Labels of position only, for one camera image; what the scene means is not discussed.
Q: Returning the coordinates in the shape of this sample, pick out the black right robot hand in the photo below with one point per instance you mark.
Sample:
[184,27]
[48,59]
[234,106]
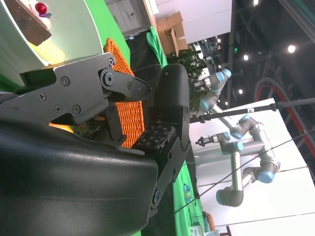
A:
[73,184]

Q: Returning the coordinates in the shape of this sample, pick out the yellow cake slice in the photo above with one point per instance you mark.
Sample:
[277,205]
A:
[49,52]

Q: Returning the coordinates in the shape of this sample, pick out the pale green bowl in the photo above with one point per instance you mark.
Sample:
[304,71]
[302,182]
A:
[73,29]

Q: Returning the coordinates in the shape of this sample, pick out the chocolate layered cake slice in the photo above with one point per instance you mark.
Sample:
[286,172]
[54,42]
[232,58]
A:
[27,22]

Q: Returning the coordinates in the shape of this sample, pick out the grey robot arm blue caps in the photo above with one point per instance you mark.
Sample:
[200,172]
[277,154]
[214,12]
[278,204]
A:
[216,81]
[230,196]

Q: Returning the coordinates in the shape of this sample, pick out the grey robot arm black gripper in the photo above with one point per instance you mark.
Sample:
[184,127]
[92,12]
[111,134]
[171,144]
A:
[229,145]

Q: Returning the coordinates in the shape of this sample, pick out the orange wicker basket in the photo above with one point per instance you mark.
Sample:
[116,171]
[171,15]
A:
[130,115]

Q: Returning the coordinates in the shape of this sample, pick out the green cloth with cartoon print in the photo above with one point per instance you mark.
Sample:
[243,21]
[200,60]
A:
[182,216]

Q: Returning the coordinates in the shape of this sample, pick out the small white green box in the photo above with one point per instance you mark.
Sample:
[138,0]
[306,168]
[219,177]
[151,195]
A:
[195,231]

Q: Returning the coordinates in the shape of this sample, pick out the brown wooden chair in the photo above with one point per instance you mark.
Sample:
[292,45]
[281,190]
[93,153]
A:
[211,222]

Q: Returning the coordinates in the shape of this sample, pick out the black cloth backdrop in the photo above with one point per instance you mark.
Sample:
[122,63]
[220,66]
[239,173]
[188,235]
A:
[142,54]

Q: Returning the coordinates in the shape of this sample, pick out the green tablecloth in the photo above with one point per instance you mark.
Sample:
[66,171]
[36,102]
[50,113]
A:
[110,24]

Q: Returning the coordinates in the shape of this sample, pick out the green leafy plant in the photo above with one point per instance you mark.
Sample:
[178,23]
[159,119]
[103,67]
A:
[194,61]

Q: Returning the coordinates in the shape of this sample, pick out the black pole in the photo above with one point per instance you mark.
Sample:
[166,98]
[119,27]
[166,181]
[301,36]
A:
[233,111]

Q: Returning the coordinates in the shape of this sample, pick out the white cabinet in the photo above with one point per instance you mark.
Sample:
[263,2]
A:
[128,17]

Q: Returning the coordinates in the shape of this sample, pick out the brown cardboard box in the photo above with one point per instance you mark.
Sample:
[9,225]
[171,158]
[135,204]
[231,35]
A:
[172,32]

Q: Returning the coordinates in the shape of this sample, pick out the round ceiling light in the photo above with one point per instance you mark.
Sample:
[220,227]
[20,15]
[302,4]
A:
[240,91]
[246,57]
[291,48]
[256,2]

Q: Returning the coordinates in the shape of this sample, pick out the red white curved rail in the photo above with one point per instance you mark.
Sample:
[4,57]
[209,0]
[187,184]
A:
[286,104]

